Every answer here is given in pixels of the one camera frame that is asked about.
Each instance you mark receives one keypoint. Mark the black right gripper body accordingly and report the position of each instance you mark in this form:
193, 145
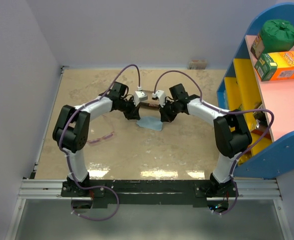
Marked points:
170, 110

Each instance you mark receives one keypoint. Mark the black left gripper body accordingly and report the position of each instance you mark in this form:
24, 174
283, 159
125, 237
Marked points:
128, 107

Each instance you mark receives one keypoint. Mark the printed glasses case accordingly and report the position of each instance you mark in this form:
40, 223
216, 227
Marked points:
149, 105

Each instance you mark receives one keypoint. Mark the light blue cleaning cloth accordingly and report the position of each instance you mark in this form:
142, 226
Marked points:
150, 122

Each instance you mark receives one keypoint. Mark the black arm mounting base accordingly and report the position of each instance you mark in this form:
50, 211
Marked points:
149, 192

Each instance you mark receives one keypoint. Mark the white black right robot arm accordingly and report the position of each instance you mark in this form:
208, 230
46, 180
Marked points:
231, 132

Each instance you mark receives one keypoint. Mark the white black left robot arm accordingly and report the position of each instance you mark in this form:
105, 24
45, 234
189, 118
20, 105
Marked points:
72, 127

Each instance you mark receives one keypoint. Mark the pink transparent sunglasses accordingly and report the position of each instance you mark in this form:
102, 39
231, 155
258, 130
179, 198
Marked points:
105, 137

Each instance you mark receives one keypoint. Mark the dark foil snack packet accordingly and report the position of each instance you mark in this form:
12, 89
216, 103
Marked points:
259, 124

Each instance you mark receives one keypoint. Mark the blue pink yellow shelf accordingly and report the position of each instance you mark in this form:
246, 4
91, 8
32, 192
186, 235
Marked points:
241, 88

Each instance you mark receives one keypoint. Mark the small brown printed box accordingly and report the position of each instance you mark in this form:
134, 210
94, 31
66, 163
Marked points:
257, 47

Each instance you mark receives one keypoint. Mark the orange green snack box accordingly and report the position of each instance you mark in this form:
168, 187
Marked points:
275, 66

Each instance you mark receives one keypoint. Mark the green wrapped package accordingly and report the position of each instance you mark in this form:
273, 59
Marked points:
277, 35

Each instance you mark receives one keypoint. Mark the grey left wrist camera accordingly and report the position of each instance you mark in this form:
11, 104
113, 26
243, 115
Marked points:
139, 96

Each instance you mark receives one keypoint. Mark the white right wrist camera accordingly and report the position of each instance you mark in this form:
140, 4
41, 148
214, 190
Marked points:
161, 96

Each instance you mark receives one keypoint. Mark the aluminium table edge rail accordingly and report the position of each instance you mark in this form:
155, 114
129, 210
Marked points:
35, 166

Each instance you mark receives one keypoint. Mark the aluminium front frame rail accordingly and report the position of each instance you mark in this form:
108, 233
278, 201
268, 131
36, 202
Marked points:
246, 189

